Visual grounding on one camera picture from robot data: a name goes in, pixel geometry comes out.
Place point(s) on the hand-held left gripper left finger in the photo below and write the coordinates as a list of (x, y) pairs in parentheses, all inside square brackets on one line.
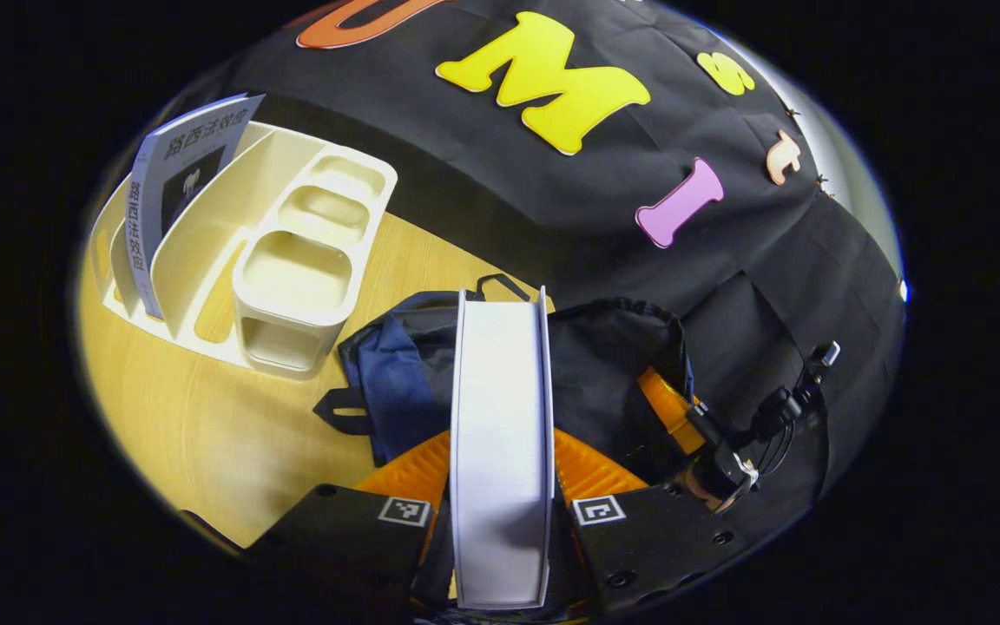
[(352, 538)]

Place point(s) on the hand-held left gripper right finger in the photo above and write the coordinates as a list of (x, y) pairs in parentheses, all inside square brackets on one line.
[(648, 538)]

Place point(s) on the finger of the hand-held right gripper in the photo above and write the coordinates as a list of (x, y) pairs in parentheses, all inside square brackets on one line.
[(665, 404)]

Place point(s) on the blue schoolbag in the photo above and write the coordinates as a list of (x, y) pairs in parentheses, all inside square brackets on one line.
[(396, 382)]

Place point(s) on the white cover book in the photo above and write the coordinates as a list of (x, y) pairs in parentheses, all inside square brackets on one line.
[(500, 434)]

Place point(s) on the white plastic bookshelf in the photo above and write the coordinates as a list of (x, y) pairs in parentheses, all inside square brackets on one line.
[(292, 278)]

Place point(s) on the grey-blue cover book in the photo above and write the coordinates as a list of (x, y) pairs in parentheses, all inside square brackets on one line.
[(153, 200)]

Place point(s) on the black backdrop cloth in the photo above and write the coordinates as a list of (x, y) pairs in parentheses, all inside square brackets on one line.
[(604, 260)]

